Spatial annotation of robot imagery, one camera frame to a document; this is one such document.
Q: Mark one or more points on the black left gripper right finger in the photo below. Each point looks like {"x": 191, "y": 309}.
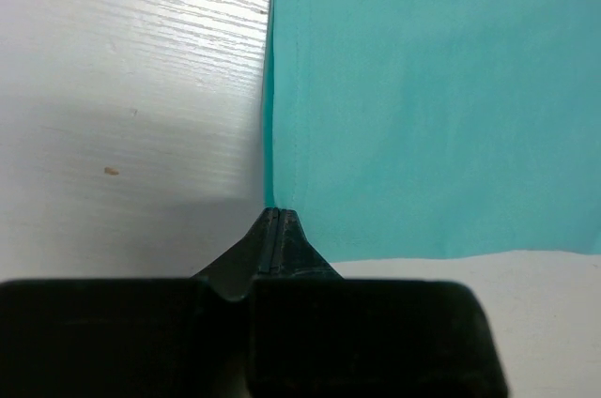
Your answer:
{"x": 314, "y": 333}

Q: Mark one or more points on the teal t shirt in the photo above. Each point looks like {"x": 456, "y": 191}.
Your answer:
{"x": 435, "y": 128}

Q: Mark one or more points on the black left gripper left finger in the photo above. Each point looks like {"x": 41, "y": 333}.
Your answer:
{"x": 128, "y": 337}

